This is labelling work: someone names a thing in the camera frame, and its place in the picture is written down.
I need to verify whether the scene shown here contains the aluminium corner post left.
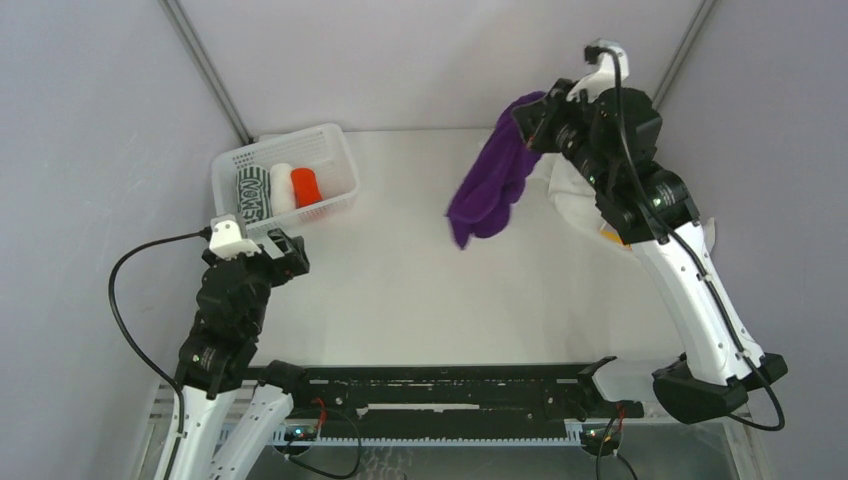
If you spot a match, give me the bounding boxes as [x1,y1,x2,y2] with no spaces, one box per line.
[159,0,253,145]

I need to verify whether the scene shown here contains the purple towel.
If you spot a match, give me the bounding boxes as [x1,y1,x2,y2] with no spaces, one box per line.
[446,91,544,250]

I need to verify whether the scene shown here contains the aluminium corner post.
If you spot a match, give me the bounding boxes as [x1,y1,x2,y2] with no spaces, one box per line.
[653,0,719,110]
[159,0,253,145]

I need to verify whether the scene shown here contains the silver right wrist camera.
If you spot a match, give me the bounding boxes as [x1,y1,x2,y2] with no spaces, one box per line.
[566,38,630,103]

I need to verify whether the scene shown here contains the grey yellow patterned towel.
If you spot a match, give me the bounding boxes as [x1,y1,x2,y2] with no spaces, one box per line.
[599,225,630,249]

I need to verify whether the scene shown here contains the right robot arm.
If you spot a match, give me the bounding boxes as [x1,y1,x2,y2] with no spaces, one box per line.
[508,79,788,425]

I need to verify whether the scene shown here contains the aluminium corner post right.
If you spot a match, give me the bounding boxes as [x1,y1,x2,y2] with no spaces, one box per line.
[653,0,719,110]

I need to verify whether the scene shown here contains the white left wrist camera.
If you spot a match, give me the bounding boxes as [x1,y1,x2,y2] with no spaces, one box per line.
[208,214,261,260]

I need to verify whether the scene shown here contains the rolled white towel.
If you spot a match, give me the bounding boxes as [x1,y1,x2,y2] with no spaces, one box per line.
[270,163,297,216]

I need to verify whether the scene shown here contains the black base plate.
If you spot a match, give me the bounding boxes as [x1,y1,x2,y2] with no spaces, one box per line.
[291,363,645,431]

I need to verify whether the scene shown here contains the white plastic basket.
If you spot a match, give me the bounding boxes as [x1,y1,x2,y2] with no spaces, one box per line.
[211,123,360,238]

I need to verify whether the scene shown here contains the orange towel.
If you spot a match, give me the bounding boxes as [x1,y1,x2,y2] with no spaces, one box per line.
[290,167,324,209]

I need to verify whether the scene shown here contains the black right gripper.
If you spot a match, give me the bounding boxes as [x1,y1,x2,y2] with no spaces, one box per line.
[517,78,616,193]

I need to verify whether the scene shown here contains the large white towel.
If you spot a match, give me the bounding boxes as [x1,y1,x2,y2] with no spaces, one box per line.
[529,152,717,266]

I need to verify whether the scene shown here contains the white slotted cable duct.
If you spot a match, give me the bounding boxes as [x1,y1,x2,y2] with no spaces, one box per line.
[170,423,624,446]

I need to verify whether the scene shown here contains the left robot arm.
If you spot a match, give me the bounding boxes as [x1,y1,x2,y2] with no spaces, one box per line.
[154,226,313,479]

